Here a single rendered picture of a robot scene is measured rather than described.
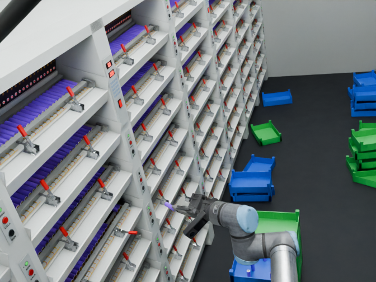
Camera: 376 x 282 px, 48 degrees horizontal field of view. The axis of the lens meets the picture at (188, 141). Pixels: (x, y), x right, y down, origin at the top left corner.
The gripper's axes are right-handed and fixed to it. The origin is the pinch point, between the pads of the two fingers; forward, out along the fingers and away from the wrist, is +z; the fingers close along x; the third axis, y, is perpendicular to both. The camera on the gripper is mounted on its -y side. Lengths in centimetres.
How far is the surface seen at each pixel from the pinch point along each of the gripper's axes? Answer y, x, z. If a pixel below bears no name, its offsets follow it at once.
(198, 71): 99, -29, 58
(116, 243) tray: -21.1, 10.2, 12.6
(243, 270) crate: -4, -68, 5
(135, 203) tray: -1.9, 2.8, 20.9
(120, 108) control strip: 24.1, 38.1, 12.0
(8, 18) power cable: -12, 109, -67
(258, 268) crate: 0, -71, -1
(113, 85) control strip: 29, 46, 11
